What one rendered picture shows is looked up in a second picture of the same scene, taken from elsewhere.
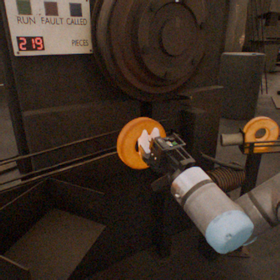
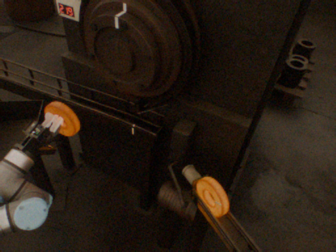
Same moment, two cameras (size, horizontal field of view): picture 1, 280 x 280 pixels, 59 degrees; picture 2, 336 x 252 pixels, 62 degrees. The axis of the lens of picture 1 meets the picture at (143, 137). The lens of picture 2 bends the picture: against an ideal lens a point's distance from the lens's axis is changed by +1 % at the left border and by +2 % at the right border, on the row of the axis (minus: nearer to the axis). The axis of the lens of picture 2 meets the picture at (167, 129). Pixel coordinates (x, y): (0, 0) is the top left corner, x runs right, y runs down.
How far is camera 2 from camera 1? 1.16 m
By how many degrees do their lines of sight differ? 49
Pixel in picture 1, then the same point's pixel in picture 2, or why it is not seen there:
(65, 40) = not seen: hidden behind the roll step
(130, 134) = (48, 109)
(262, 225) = not seen: hidden behind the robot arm
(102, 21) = (81, 18)
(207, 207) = not seen: outside the picture
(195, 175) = (11, 155)
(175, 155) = (28, 139)
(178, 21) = (117, 46)
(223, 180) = (165, 198)
